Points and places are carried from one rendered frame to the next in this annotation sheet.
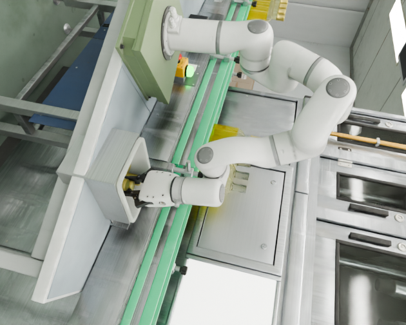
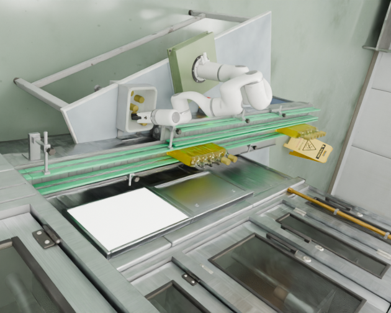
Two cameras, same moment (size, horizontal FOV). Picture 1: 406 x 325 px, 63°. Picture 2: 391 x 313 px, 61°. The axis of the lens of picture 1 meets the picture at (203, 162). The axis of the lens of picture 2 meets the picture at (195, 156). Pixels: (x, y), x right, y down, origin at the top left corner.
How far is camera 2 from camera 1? 1.19 m
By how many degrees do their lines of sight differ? 39
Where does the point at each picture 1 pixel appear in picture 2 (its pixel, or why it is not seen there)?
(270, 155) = (208, 102)
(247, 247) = (184, 200)
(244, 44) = (229, 71)
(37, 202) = not seen: hidden behind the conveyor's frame
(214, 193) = (170, 111)
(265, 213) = (212, 197)
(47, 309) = not seen: hidden behind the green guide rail
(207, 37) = (215, 68)
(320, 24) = not seen: outside the picture
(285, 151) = (216, 100)
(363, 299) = (245, 261)
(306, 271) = (215, 228)
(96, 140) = (134, 77)
